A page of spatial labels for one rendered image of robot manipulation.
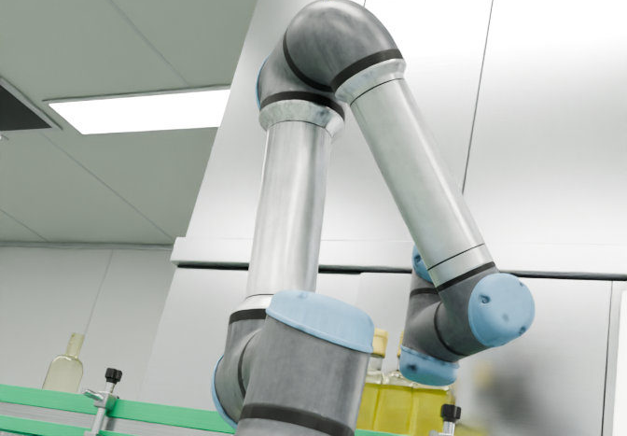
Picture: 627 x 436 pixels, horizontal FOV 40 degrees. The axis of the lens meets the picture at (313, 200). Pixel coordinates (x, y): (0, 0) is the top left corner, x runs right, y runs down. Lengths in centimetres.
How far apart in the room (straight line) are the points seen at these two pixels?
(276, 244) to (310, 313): 19
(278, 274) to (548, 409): 63
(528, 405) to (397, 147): 64
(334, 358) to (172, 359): 103
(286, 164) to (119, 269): 517
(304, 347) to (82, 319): 541
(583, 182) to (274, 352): 95
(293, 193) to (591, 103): 86
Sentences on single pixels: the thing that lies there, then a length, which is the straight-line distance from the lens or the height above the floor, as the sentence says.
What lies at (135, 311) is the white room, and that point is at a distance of 597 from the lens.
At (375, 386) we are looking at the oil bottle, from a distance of 142.
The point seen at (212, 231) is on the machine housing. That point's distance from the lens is 194.
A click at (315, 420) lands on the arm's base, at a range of 83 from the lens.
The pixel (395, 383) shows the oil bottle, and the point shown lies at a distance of 141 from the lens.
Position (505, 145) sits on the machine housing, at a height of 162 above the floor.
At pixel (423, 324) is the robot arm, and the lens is 107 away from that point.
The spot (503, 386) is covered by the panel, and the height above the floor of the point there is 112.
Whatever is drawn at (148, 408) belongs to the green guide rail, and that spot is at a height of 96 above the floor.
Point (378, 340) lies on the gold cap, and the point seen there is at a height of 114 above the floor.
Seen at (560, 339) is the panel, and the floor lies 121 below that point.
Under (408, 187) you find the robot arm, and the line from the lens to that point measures 100.
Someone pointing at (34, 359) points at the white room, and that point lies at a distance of 638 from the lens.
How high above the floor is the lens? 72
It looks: 25 degrees up
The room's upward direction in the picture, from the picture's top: 13 degrees clockwise
